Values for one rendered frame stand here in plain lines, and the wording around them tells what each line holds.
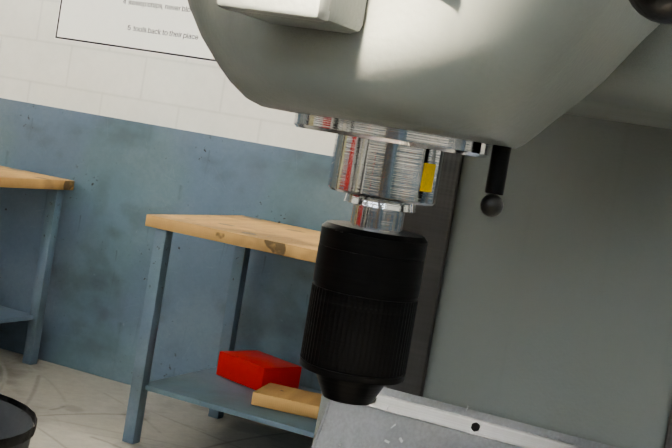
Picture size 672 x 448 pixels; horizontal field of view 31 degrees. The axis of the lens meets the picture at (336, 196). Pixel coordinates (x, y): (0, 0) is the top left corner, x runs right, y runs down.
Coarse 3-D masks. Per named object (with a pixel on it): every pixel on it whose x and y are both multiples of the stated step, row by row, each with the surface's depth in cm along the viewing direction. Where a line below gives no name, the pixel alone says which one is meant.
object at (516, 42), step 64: (192, 0) 48; (384, 0) 43; (448, 0) 42; (512, 0) 42; (576, 0) 43; (256, 64) 46; (320, 64) 44; (384, 64) 43; (448, 64) 43; (512, 64) 44; (576, 64) 47; (448, 128) 46; (512, 128) 47
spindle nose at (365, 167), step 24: (336, 144) 52; (360, 144) 50; (384, 144) 50; (336, 168) 51; (360, 168) 50; (384, 168) 50; (408, 168) 50; (360, 192) 50; (384, 192) 50; (408, 192) 50; (432, 192) 51
